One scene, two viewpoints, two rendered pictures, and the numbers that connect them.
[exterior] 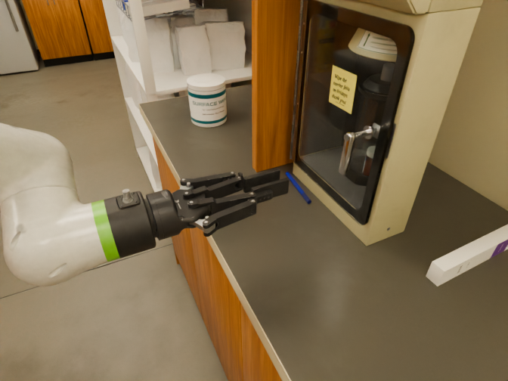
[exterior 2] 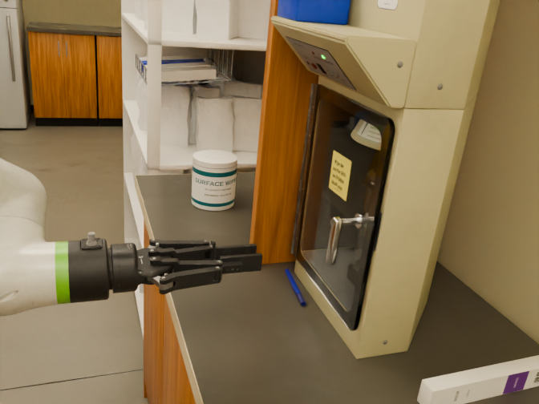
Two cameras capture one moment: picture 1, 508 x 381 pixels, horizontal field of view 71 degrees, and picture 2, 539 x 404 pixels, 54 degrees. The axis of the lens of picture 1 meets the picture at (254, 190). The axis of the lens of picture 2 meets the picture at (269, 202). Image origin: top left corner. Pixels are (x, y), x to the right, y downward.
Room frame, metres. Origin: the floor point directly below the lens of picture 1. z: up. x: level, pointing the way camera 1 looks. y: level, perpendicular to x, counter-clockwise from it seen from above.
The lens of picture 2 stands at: (-0.25, -0.12, 1.57)
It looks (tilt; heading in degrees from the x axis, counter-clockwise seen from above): 22 degrees down; 5
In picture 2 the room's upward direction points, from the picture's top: 6 degrees clockwise
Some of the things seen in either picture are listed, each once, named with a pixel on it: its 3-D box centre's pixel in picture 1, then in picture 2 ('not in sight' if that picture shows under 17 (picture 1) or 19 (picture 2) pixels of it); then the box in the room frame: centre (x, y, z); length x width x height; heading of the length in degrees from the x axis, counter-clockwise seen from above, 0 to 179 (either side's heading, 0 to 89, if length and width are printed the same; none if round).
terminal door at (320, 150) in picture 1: (336, 114); (334, 201); (0.70, -0.17, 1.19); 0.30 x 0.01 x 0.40; 25
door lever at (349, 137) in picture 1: (354, 150); (342, 239); (0.59, -0.19, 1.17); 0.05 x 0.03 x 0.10; 115
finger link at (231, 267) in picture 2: (261, 200); (228, 270); (0.47, -0.01, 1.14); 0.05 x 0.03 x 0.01; 116
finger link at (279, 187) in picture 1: (270, 190); (241, 263); (0.49, -0.03, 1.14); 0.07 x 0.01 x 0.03; 116
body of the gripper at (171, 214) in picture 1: (179, 209); (141, 266); (0.44, 0.12, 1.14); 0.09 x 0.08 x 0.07; 116
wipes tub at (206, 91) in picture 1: (207, 100); (213, 179); (1.19, 0.16, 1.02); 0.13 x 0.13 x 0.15
